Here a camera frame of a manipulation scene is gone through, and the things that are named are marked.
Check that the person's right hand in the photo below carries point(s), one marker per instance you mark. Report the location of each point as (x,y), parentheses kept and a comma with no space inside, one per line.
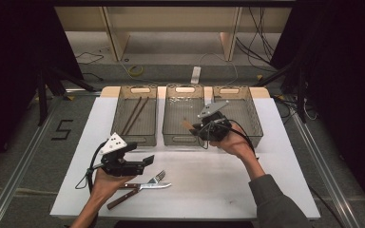
(237,142)

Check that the person's left hand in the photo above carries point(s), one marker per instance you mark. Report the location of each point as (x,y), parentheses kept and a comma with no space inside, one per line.
(104,186)

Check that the yellow tape roll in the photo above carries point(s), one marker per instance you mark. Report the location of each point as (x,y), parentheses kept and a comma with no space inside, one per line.
(136,70)

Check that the black curtain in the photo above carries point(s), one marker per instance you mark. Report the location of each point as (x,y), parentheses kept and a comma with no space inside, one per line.
(339,47)
(12,47)

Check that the clear grey plastic bin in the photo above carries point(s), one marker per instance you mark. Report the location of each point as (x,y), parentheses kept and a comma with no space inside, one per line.
(145,120)
(177,117)
(247,114)

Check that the black metal stand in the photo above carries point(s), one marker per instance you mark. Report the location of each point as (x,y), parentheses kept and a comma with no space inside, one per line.
(293,82)
(52,85)

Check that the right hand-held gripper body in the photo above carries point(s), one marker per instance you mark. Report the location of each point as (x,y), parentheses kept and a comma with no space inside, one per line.
(215,126)

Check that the brown chopstick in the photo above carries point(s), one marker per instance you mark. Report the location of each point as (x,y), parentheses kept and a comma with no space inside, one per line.
(131,115)
(138,114)

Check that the beige wooden shelf unit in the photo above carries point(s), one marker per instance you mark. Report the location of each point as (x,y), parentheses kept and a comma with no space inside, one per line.
(171,22)

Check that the white power strip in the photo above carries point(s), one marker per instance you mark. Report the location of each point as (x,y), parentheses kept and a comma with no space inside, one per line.
(195,75)

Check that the white table cover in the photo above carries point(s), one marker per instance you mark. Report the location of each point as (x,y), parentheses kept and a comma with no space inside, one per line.
(187,196)

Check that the aluminium floor rail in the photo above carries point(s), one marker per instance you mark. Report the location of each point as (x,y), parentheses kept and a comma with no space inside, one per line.
(22,164)
(323,167)

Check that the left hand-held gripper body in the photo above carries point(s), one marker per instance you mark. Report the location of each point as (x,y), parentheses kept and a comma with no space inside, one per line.
(117,164)

